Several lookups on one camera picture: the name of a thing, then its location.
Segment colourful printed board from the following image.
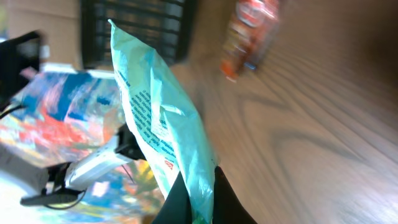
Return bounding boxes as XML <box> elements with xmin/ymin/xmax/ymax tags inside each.
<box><xmin>1</xmin><ymin>71</ymin><xmax>164</xmax><ymax>224</ymax></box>

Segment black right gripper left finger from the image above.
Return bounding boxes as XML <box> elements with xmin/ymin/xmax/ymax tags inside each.
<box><xmin>152</xmin><ymin>172</ymin><xmax>192</xmax><ymax>224</ymax></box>

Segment red Top candy bar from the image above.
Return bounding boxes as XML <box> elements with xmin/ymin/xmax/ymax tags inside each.
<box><xmin>220</xmin><ymin>0</ymin><xmax>280</xmax><ymax>82</ymax></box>

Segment teal wet wipes pack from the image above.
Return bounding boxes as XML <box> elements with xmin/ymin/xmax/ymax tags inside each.
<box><xmin>110</xmin><ymin>23</ymin><xmax>217</xmax><ymax>223</ymax></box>

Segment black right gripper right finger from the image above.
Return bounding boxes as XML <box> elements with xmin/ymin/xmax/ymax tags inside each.
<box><xmin>213</xmin><ymin>166</ymin><xmax>257</xmax><ymax>224</ymax></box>

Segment grey plastic mesh basket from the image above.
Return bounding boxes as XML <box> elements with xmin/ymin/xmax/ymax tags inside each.
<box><xmin>79</xmin><ymin>0</ymin><xmax>198</xmax><ymax>69</ymax></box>

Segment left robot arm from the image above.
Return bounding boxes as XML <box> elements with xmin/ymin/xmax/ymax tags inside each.
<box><xmin>20</xmin><ymin>125</ymin><xmax>145</xmax><ymax>209</ymax></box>

